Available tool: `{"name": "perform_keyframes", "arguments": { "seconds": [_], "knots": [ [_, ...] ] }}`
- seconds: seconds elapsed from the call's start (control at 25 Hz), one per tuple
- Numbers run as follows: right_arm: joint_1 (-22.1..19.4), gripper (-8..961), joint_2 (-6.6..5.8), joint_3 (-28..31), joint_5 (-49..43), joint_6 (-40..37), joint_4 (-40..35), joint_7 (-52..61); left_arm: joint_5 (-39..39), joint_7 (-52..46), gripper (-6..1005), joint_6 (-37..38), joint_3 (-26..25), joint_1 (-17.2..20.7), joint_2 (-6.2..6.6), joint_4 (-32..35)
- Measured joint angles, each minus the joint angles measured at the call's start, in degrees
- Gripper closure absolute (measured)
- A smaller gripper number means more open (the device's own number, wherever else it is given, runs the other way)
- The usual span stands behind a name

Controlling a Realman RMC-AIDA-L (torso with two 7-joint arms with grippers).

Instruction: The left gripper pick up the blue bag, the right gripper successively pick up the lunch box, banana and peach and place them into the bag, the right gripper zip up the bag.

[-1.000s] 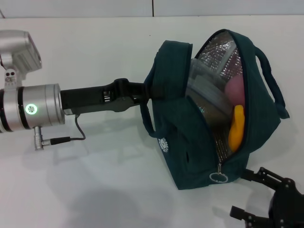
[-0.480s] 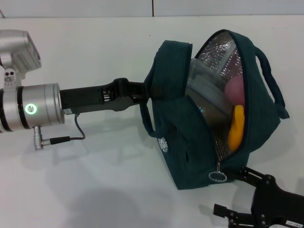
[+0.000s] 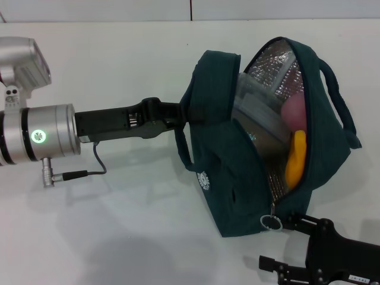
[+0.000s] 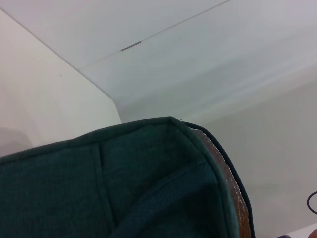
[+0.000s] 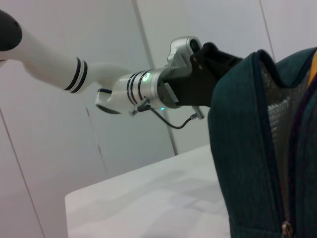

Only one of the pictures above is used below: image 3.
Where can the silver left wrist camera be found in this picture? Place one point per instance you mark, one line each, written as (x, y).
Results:
(23, 62)

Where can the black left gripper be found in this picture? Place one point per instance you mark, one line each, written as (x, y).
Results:
(107, 124)

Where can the dark teal insulated lunch bag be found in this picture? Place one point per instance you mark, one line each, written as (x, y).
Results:
(231, 166)

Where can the clear container with blue-rimmed lid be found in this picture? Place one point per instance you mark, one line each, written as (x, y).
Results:
(258, 110)

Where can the yellow toy banana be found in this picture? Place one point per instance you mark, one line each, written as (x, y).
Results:
(297, 160)

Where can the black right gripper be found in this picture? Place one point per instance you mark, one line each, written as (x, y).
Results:
(341, 258)

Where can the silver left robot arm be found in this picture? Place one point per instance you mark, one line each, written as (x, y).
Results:
(44, 133)

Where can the pink toy peach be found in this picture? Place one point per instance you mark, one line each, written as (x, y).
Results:
(295, 111)

